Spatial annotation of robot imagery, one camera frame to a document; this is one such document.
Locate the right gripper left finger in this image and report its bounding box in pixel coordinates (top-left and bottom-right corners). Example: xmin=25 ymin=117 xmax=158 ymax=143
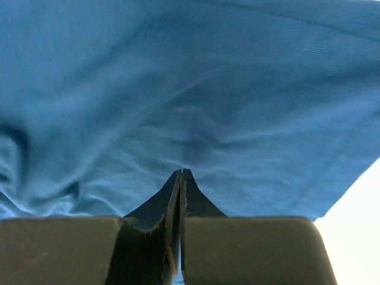
xmin=1 ymin=170 xmax=182 ymax=284

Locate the blue t shirt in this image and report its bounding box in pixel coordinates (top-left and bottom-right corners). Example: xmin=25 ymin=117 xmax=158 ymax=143
xmin=1 ymin=1 xmax=379 ymax=219

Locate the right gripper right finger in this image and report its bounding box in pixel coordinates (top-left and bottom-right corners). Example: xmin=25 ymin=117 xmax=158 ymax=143
xmin=180 ymin=169 xmax=337 ymax=285

